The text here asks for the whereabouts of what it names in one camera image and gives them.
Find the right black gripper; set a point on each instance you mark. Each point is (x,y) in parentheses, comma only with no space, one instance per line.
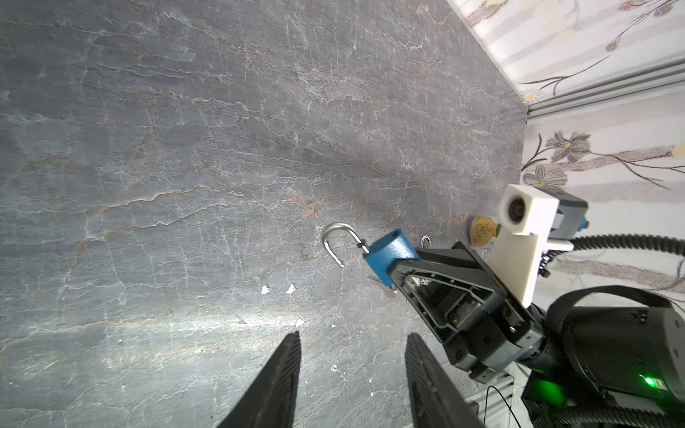
(481,328)

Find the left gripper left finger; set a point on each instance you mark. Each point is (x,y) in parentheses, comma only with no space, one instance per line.
(270,401)

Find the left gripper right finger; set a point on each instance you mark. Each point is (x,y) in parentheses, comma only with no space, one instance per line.
(434,399)

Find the blue padlock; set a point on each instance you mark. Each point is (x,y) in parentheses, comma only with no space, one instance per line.
(374,251)

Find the silver key set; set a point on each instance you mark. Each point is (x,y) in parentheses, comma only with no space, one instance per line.
(388,291)

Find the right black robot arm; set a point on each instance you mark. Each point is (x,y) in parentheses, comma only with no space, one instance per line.
(590,366)

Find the small black padlock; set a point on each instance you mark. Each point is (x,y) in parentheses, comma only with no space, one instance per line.
(425,243)

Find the white vented cable duct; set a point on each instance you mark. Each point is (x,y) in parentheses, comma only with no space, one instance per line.
(499,404)

